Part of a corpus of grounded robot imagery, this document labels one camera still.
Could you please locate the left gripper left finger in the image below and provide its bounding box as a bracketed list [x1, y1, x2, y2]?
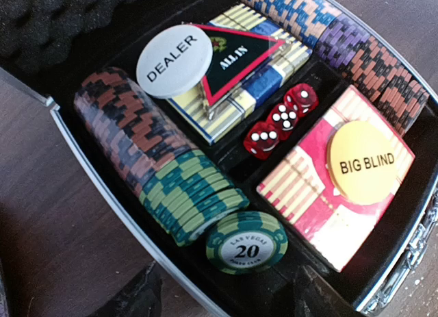
[91, 262, 162, 317]

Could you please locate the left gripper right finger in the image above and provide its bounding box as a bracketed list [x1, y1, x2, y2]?
[294, 266, 363, 317]

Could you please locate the green poker chip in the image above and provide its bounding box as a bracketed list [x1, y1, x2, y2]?
[206, 211, 288, 275]

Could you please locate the red Texas Hold'em card box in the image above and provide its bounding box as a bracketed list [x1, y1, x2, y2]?
[257, 86, 415, 271]

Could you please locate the yellow round button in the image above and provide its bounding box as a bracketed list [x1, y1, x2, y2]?
[327, 121, 398, 205]

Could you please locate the aluminium poker case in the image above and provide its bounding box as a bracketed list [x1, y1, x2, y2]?
[1, 0, 437, 316]

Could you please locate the red die front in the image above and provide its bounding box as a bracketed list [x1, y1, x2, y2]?
[243, 121, 279, 160]

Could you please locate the red die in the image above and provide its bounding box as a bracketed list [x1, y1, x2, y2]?
[243, 121, 279, 160]
[266, 103, 299, 141]
[283, 83, 319, 118]

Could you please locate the brown chip stack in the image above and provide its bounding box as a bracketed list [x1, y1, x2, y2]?
[74, 67, 200, 196]

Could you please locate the blue card deck box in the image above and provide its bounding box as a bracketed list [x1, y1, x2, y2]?
[169, 3, 312, 145]

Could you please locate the orange black chip stack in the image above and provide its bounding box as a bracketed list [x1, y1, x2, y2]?
[342, 36, 430, 136]

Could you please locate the white dealer button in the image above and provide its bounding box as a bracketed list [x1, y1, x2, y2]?
[136, 25, 213, 99]

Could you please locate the black triangular all-in button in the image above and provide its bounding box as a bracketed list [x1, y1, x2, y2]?
[196, 24, 285, 108]

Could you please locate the purple chip stack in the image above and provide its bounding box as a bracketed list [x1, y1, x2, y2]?
[311, 14, 370, 80]

